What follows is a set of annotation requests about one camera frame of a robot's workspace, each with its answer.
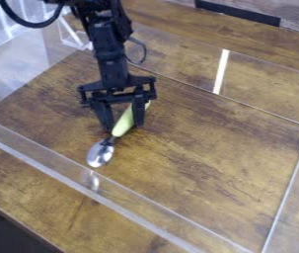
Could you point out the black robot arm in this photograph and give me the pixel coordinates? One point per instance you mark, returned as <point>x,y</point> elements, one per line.
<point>108,28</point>

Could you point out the clear acrylic tray enclosure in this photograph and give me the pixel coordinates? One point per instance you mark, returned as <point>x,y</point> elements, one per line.
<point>201,181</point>

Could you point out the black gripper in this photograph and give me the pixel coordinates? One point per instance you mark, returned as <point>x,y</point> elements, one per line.
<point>116,87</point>

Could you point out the black bar on table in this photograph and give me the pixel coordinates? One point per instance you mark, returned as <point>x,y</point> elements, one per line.
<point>237,13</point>

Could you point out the green handled metal spoon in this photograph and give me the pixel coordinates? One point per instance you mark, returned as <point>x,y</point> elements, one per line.
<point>103,149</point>

